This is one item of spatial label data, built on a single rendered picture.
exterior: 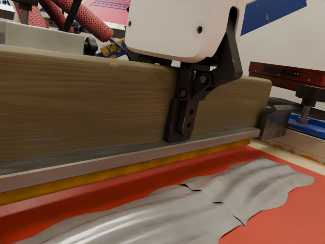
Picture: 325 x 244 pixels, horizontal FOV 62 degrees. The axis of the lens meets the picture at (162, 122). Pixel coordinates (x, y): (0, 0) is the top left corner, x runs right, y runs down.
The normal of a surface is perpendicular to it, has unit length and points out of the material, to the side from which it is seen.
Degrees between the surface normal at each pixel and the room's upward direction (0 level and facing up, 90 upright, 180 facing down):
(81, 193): 0
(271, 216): 0
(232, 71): 90
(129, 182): 0
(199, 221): 34
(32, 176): 90
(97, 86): 90
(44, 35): 90
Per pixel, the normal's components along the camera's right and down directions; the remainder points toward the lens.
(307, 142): -0.70, 0.06
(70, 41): 0.69, 0.29
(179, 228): 0.45, -0.63
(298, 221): 0.17, -0.95
